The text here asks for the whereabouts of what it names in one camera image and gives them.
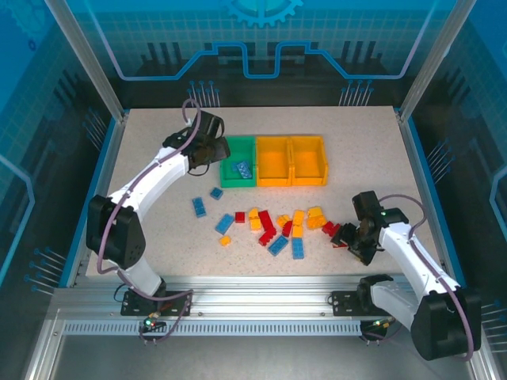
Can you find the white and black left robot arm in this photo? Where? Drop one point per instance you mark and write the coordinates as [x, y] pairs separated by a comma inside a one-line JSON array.
[[158, 178]]

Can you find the aluminium table side rail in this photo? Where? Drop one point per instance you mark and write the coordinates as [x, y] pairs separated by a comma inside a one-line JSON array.
[[109, 158], [421, 178]]

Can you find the small connector with green light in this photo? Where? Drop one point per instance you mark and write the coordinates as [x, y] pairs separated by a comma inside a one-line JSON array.
[[150, 322], [376, 324]]

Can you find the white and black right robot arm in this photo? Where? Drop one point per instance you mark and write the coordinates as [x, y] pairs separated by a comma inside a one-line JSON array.
[[400, 253]]

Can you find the green plastic bin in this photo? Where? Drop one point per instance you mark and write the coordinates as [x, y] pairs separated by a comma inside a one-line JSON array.
[[237, 183]]

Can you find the aluminium frame post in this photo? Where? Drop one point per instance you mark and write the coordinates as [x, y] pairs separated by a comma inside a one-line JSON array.
[[429, 59], [85, 59]]

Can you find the small square blue lego brick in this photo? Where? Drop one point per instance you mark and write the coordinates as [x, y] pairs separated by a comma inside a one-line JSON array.
[[216, 192]]

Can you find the small square red lego brick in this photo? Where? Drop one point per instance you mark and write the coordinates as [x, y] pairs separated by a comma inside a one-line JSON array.
[[328, 227], [239, 217]]

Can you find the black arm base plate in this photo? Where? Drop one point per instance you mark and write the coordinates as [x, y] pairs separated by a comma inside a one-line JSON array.
[[178, 306], [342, 305]]

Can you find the aluminium mounting rail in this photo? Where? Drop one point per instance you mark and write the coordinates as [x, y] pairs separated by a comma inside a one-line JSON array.
[[257, 293]]

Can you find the yellow plastic bin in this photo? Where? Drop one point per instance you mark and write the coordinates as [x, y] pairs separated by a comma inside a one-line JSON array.
[[309, 181], [273, 182]]

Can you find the small yellow lego brick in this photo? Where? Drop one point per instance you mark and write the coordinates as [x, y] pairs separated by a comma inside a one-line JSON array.
[[225, 240]]

